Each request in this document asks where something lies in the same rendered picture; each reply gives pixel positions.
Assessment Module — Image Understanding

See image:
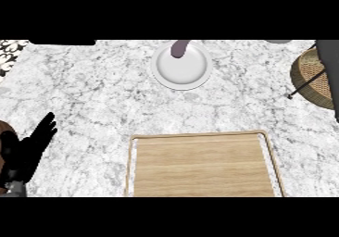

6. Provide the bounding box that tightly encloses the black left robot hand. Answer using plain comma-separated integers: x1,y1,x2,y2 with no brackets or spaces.
0,111,59,190

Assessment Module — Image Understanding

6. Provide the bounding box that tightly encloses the pale wooden tray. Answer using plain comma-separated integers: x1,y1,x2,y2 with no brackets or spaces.
122,130,287,198

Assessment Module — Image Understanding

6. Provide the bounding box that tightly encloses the wicker basket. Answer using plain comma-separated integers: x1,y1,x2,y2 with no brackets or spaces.
289,47,336,111

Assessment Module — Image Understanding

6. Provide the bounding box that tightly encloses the white round plate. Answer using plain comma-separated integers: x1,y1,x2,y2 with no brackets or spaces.
150,41,214,91

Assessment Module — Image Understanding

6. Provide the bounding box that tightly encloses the purple-grey curved object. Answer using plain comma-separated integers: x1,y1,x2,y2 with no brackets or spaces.
169,39,193,59

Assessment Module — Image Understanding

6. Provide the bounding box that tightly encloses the dark grey flat panel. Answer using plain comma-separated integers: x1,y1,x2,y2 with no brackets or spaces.
314,39,339,128

